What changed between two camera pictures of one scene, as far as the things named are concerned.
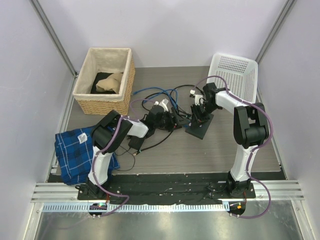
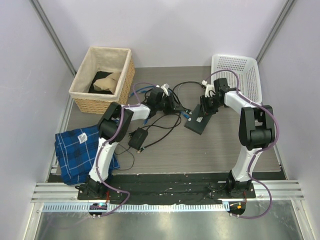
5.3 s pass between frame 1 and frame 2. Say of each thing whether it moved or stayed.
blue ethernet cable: moved
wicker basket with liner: stayed
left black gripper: moved
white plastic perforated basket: stayed
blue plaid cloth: stayed
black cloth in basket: stayed
